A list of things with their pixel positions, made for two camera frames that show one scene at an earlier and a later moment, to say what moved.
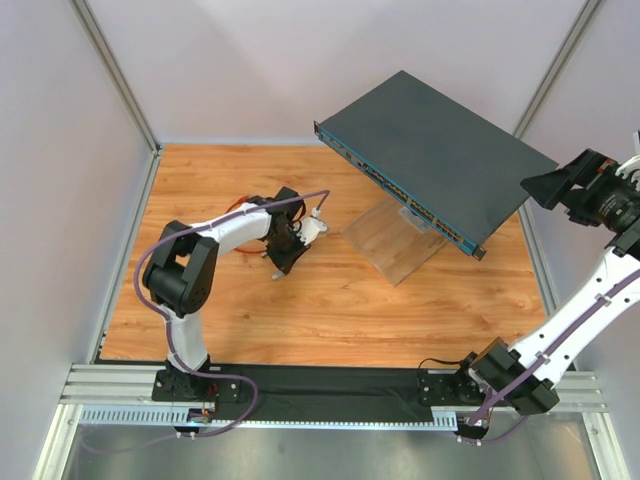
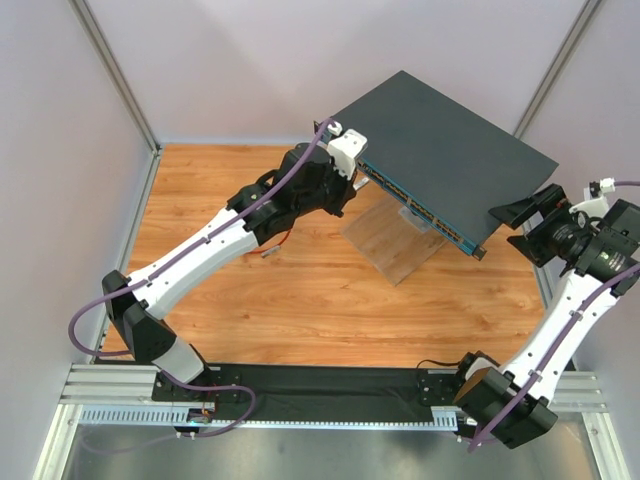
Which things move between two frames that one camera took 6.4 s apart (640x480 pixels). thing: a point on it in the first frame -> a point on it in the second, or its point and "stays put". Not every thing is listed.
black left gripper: x=286 y=248 -> x=345 y=190
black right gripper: x=576 y=187 -> x=538 y=220
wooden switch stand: x=396 y=238 stays put
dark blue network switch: x=448 y=168 stays put
